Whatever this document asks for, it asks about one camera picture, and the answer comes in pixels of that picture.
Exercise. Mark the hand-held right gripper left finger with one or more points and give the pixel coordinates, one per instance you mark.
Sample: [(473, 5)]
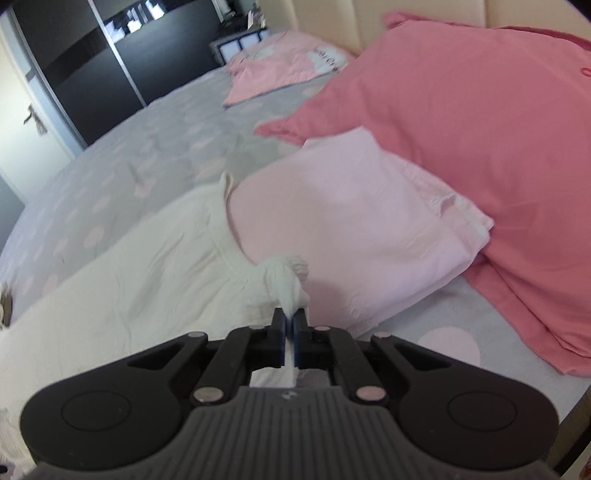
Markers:
[(280, 341)]

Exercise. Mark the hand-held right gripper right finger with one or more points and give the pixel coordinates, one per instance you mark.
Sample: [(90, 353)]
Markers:
[(300, 341)]

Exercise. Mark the white muslin garment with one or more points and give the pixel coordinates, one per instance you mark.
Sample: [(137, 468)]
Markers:
[(138, 277)]

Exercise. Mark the light pink folded garment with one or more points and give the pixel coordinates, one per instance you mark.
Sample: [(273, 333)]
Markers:
[(346, 221)]

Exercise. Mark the pink printed pillow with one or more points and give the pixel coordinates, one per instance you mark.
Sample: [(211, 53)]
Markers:
[(286, 64)]

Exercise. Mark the olive striped garment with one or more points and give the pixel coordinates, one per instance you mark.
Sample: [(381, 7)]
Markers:
[(5, 304)]

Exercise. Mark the magenta pillow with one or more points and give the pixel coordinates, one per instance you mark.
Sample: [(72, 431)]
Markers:
[(461, 115)]

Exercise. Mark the white nightstand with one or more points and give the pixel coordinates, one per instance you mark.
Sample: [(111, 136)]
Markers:
[(238, 46)]

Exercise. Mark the white door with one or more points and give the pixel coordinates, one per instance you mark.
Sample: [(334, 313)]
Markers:
[(27, 152)]

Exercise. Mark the beige padded headboard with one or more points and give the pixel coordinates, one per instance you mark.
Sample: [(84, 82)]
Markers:
[(332, 21)]

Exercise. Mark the black sliding wardrobe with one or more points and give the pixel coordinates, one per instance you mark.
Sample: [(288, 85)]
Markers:
[(115, 60)]

